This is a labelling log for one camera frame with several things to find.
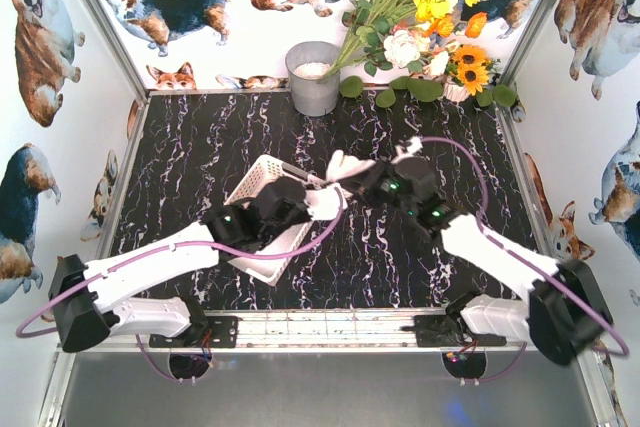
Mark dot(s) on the white storage basket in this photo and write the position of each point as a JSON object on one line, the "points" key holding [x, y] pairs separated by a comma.
{"points": [[265, 170]]}

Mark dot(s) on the orange dotted white glove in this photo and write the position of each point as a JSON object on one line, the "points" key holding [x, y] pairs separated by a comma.
{"points": [[346, 170]]}

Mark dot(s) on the small white flower pot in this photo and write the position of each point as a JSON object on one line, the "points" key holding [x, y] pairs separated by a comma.
{"points": [[454, 92]]}

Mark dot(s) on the artificial flower bouquet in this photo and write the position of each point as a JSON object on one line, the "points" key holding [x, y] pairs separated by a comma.
{"points": [[432, 40]]}

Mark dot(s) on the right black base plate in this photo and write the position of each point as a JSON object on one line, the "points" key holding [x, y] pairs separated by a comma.
{"points": [[446, 331]]}

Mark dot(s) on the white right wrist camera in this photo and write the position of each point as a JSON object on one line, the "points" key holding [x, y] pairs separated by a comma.
{"points": [[407, 149]]}

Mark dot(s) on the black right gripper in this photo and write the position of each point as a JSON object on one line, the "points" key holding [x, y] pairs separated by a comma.
{"points": [[364, 179]]}

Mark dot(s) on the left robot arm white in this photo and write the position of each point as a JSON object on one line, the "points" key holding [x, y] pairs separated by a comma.
{"points": [[93, 301]]}

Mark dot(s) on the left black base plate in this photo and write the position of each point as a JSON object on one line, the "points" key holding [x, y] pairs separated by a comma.
{"points": [[218, 331]]}

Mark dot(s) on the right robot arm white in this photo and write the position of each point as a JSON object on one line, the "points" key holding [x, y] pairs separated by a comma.
{"points": [[558, 307]]}

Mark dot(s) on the grey metal bucket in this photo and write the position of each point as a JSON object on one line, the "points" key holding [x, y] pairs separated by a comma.
{"points": [[314, 86]]}

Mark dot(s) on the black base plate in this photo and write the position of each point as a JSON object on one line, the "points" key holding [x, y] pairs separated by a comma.
{"points": [[446, 331], [218, 331]]}

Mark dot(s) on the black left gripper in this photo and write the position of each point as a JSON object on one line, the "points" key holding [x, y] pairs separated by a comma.
{"points": [[300, 192]]}

